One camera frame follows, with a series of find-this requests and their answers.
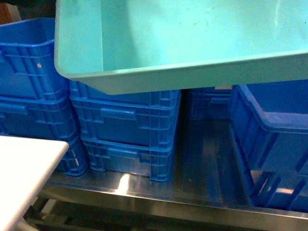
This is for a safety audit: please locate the blue crate bottom left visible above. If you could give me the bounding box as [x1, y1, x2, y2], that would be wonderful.
[56, 136, 89, 176]

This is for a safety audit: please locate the large blue crate right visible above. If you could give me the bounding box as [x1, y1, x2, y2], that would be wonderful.
[229, 80, 308, 175]

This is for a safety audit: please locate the blue crate centre middle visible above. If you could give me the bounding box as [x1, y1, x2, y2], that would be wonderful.
[70, 94, 181, 149]

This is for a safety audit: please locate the white table corner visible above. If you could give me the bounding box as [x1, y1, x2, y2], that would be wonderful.
[0, 136, 69, 231]

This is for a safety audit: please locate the blue crate under right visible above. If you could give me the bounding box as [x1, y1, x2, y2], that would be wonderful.
[231, 125, 308, 214]

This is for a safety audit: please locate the blue crate centre bottom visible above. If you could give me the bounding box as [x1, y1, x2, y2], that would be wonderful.
[81, 135, 176, 182]

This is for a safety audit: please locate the steel shelf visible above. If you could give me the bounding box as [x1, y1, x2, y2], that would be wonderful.
[40, 120, 308, 231]

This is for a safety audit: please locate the blue crate centre top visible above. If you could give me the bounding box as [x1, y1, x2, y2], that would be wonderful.
[69, 80, 180, 107]

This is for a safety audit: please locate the blue crate rear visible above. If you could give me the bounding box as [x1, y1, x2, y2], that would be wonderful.
[186, 86, 232, 121]

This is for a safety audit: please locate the blue crate top left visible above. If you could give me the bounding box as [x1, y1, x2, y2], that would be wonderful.
[0, 18, 69, 100]

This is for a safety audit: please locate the teal plastic tray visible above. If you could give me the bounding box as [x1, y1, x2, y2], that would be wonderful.
[54, 0, 308, 95]

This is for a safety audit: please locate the blue crate middle left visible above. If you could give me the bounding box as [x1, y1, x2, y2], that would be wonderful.
[0, 96, 80, 142]

